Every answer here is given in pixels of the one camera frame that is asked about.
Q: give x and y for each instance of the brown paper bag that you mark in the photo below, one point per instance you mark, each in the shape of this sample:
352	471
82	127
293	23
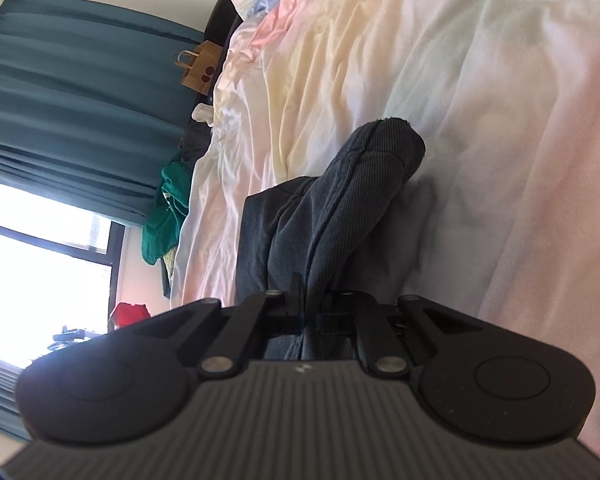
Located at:
200	67

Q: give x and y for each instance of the window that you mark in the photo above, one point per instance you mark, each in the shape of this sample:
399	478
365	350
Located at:
35	270

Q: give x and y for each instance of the red cloth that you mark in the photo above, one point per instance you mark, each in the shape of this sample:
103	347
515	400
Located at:
127	314

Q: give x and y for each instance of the white cloth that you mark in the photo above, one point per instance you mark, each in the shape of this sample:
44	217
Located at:
202	114

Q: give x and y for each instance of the dark headboard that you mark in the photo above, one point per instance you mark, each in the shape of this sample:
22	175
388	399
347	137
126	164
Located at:
220	20

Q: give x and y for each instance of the green cloth pile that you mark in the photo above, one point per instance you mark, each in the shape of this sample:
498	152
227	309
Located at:
167	210

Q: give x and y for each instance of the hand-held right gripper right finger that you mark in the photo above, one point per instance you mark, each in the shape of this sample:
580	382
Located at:
330	316

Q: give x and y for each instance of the teal curtain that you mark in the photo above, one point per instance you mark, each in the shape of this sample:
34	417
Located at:
75	110

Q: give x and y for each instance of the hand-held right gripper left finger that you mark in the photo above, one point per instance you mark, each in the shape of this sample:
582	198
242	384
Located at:
294	305

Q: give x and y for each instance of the pastel rainbow bed sheet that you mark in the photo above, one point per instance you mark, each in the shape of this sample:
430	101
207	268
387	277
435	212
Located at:
430	110

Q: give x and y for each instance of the dark grey cloth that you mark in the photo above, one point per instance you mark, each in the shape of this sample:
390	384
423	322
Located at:
196	142

